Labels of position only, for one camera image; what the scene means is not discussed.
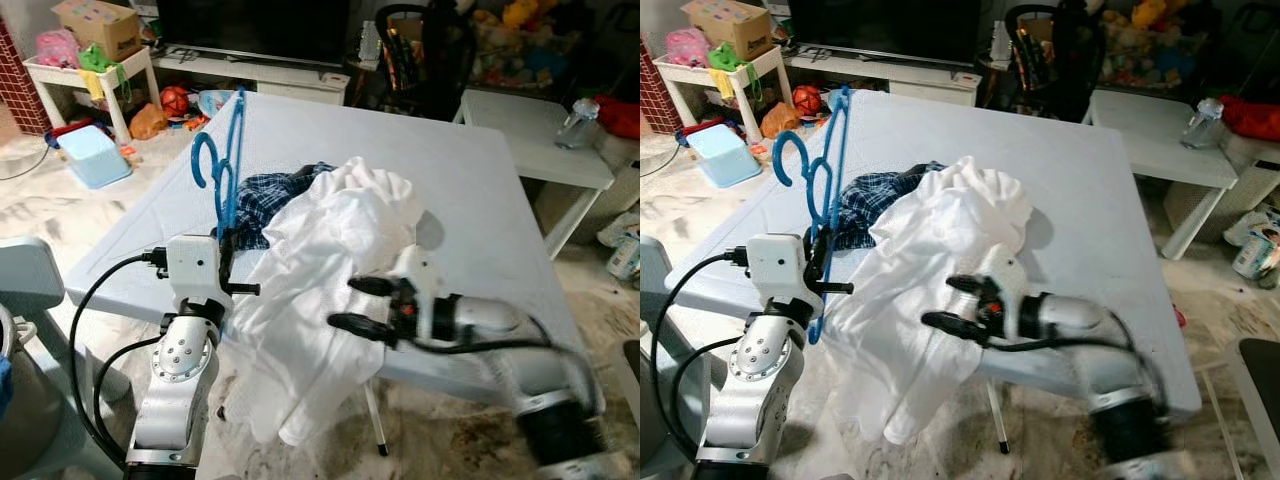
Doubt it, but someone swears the pale blue folding table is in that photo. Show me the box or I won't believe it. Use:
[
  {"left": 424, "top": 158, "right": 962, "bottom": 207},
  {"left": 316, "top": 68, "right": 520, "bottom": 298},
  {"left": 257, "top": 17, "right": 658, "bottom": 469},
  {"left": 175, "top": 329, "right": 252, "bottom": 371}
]
[
  {"left": 65, "top": 92, "right": 591, "bottom": 406},
  {"left": 665, "top": 90, "right": 1201, "bottom": 421}
]

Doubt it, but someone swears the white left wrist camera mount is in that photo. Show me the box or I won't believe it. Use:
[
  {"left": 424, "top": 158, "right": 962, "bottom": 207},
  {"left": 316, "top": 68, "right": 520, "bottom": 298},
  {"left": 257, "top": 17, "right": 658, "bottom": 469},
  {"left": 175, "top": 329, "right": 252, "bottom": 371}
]
[
  {"left": 745, "top": 233, "right": 813, "bottom": 306},
  {"left": 163, "top": 235, "right": 223, "bottom": 306}
]

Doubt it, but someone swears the blue plastic hanger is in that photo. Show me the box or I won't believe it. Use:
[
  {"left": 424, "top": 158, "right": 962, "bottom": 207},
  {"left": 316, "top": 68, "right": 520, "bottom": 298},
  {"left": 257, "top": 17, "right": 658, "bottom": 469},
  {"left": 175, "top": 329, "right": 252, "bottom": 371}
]
[
  {"left": 772, "top": 85, "right": 853, "bottom": 346},
  {"left": 190, "top": 87, "right": 249, "bottom": 251}
]

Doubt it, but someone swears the green toy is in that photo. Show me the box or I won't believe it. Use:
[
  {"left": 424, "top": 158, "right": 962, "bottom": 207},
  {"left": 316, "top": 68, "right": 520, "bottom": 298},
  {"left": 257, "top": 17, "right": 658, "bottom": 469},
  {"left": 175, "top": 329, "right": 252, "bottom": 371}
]
[
  {"left": 708, "top": 42, "right": 759, "bottom": 79},
  {"left": 78, "top": 42, "right": 129, "bottom": 79}
]

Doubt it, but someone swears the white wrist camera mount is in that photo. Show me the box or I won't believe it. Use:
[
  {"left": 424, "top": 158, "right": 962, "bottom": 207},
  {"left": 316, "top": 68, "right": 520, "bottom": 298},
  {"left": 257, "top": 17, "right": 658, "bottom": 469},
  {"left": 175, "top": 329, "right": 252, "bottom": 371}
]
[
  {"left": 985, "top": 245, "right": 1031, "bottom": 301},
  {"left": 745, "top": 233, "right": 813, "bottom": 306},
  {"left": 392, "top": 245, "right": 443, "bottom": 306},
  {"left": 163, "top": 235, "right": 223, "bottom": 306}
]

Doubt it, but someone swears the plush toy heap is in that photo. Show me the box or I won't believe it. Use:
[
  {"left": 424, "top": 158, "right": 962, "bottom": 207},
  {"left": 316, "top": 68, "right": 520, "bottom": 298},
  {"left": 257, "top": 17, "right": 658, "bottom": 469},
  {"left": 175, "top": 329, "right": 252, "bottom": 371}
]
[
  {"left": 470, "top": 0, "right": 581, "bottom": 91},
  {"left": 1100, "top": 0, "right": 1211, "bottom": 91}
]

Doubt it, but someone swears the white side table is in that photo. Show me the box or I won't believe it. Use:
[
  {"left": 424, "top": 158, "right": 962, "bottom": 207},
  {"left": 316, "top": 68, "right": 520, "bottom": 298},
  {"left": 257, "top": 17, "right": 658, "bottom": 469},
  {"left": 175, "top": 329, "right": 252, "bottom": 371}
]
[
  {"left": 455, "top": 88, "right": 616, "bottom": 263},
  {"left": 1085, "top": 88, "right": 1241, "bottom": 263}
]

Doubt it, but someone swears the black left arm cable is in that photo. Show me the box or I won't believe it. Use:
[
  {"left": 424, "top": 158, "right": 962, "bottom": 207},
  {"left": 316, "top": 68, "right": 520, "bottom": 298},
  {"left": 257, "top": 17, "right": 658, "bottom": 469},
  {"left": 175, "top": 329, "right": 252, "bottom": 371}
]
[
  {"left": 650, "top": 248, "right": 751, "bottom": 466},
  {"left": 70, "top": 248, "right": 171, "bottom": 471}
]

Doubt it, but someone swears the printed carton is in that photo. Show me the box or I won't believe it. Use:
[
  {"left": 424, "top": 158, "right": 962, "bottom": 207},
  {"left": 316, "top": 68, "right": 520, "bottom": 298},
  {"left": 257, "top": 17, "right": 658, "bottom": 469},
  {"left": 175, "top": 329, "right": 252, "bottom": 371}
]
[
  {"left": 1232, "top": 205, "right": 1280, "bottom": 291},
  {"left": 603, "top": 225, "right": 641, "bottom": 283}
]

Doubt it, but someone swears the white shirt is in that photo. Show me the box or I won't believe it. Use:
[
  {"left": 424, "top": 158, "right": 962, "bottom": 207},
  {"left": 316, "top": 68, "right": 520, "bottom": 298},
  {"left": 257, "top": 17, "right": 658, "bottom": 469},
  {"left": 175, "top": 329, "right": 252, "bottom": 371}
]
[
  {"left": 830, "top": 155, "right": 1036, "bottom": 446},
  {"left": 222, "top": 157, "right": 421, "bottom": 448}
]

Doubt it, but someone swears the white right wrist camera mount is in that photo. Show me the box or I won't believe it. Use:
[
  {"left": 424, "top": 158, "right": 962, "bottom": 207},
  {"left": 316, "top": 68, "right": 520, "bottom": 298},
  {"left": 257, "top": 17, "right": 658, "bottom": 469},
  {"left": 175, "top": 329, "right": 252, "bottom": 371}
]
[
  {"left": 985, "top": 245, "right": 1031, "bottom": 301},
  {"left": 392, "top": 245, "right": 443, "bottom": 306}
]

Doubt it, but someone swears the dark blue plaid garment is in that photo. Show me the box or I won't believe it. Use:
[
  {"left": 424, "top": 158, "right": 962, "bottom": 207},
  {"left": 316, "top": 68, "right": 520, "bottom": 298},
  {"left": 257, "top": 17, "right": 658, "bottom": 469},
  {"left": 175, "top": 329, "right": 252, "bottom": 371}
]
[
  {"left": 213, "top": 162, "right": 336, "bottom": 251},
  {"left": 835, "top": 160, "right": 946, "bottom": 251}
]

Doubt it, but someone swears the grey folding chair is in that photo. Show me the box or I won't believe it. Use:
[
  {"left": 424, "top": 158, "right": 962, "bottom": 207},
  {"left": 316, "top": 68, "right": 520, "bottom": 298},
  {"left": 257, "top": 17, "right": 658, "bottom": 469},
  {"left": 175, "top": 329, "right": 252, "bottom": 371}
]
[{"left": 1235, "top": 338, "right": 1280, "bottom": 471}]

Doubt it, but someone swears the black stroller chair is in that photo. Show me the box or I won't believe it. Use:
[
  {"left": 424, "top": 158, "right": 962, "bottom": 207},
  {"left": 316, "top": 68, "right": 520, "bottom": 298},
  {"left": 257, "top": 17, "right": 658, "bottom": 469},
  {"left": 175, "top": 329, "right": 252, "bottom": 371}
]
[
  {"left": 375, "top": 3, "right": 479, "bottom": 121},
  {"left": 1005, "top": 3, "right": 1103, "bottom": 121}
]

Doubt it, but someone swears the small white table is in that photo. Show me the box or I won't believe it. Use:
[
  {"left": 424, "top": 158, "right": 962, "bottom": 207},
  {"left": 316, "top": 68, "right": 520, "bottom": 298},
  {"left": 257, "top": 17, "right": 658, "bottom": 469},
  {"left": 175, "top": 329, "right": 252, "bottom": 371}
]
[
  {"left": 25, "top": 45, "right": 161, "bottom": 143},
  {"left": 655, "top": 45, "right": 793, "bottom": 143}
]

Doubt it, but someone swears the light blue storage box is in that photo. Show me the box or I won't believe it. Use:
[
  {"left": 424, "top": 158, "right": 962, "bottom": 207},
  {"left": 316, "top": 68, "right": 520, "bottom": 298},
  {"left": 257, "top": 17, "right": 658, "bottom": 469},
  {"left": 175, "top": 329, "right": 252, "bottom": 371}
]
[
  {"left": 685, "top": 125, "right": 763, "bottom": 191},
  {"left": 55, "top": 125, "right": 133, "bottom": 191}
]

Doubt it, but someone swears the red bag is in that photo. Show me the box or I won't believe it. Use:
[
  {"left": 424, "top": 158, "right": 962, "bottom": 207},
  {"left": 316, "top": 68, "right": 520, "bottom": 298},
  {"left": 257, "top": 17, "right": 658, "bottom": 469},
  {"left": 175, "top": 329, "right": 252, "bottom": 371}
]
[
  {"left": 595, "top": 95, "right": 641, "bottom": 141},
  {"left": 1220, "top": 95, "right": 1280, "bottom": 141}
]

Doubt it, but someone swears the cardboard box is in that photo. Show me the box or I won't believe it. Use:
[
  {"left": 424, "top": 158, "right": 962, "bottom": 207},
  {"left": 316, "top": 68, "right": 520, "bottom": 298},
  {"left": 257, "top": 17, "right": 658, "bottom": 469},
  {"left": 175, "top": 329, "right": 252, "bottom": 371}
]
[
  {"left": 52, "top": 0, "right": 143, "bottom": 61},
  {"left": 680, "top": 0, "right": 773, "bottom": 61}
]

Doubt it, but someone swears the pink toy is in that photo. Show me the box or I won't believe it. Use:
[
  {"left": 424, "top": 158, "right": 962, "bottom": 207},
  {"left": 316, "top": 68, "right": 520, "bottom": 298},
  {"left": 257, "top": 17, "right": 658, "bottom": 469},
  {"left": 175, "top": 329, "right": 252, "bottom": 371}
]
[
  {"left": 35, "top": 28, "right": 81, "bottom": 69},
  {"left": 665, "top": 28, "right": 711, "bottom": 69}
]

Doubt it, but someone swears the white television stand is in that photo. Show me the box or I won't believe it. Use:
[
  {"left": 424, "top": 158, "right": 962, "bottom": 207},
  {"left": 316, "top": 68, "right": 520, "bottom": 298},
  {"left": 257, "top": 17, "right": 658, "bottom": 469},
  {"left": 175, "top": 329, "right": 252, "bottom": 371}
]
[
  {"left": 150, "top": 45, "right": 353, "bottom": 107},
  {"left": 783, "top": 45, "right": 983, "bottom": 107}
]

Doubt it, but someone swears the black television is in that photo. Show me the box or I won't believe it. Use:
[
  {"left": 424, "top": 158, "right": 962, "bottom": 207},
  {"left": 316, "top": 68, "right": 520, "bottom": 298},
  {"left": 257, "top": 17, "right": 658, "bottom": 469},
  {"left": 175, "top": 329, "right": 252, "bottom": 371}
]
[
  {"left": 787, "top": 0, "right": 983, "bottom": 69},
  {"left": 155, "top": 0, "right": 351, "bottom": 69}
]

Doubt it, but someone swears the clear bottle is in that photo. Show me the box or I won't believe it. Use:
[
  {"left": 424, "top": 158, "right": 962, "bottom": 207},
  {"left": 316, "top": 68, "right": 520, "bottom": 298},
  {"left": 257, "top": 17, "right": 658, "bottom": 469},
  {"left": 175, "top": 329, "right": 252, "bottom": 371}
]
[
  {"left": 555, "top": 97, "right": 601, "bottom": 151},
  {"left": 1185, "top": 97, "right": 1226, "bottom": 149}
]

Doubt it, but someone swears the orange toy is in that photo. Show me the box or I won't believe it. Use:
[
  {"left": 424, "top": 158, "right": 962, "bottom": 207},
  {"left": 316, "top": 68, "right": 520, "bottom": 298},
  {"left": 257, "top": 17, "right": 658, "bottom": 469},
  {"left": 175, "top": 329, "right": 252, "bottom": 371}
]
[
  {"left": 760, "top": 103, "right": 801, "bottom": 141},
  {"left": 130, "top": 103, "right": 169, "bottom": 141}
]

